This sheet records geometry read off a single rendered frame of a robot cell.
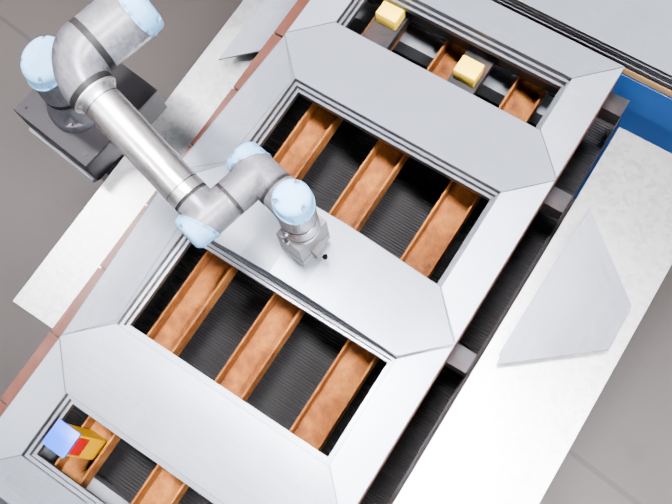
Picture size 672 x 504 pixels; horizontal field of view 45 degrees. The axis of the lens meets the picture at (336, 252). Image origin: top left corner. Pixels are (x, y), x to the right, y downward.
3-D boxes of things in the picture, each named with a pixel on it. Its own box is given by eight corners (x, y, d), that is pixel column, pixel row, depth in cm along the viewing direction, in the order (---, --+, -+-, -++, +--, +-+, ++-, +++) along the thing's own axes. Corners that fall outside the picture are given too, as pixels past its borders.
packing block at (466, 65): (483, 73, 200) (485, 65, 196) (473, 88, 199) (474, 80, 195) (462, 62, 202) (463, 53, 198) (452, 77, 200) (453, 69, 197)
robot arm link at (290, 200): (290, 165, 146) (322, 196, 144) (296, 187, 156) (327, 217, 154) (258, 193, 145) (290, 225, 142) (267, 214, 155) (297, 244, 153)
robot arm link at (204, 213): (14, 49, 145) (198, 248, 143) (61, 11, 147) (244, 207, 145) (31, 72, 156) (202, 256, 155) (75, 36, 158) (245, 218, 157)
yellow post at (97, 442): (110, 442, 188) (79, 435, 170) (97, 460, 187) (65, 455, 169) (93, 430, 189) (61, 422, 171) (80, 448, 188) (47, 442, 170)
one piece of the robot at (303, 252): (306, 257, 154) (314, 280, 170) (336, 223, 156) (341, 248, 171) (268, 227, 157) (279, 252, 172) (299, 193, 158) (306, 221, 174)
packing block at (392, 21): (405, 17, 206) (406, 7, 203) (395, 31, 205) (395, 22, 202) (385, 6, 208) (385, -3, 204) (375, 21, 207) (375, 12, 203)
